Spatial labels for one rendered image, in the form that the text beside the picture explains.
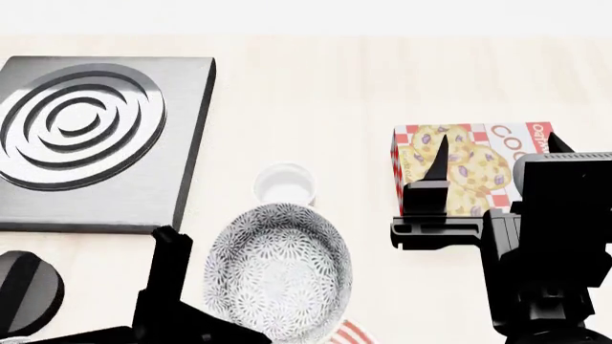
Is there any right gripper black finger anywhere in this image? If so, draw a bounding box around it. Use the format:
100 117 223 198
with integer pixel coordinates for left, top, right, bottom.
547 131 576 156
403 133 451 218

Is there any red white striped plate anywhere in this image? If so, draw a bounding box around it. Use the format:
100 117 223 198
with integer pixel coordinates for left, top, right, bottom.
328 318 380 344

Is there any oatmeal cookie box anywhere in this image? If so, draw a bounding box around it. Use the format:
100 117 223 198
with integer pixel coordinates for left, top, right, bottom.
389 121 557 218

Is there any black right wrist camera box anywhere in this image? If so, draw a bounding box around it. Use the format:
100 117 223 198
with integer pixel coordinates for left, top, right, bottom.
511 151 612 208

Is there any small white ramekin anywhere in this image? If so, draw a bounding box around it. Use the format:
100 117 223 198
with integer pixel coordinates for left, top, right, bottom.
252 162 318 208

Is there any black white patterned bowl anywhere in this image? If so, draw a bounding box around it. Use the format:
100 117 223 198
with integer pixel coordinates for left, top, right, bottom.
203 202 354 342

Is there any black round stove knob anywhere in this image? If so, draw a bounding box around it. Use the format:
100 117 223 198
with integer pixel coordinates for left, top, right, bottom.
0 249 66 336

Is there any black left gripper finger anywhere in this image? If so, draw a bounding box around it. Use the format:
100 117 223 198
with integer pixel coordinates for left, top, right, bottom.
134 225 195 324

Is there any silver square stove burner plate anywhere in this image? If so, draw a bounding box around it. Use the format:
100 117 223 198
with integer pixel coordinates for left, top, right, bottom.
0 55 217 236

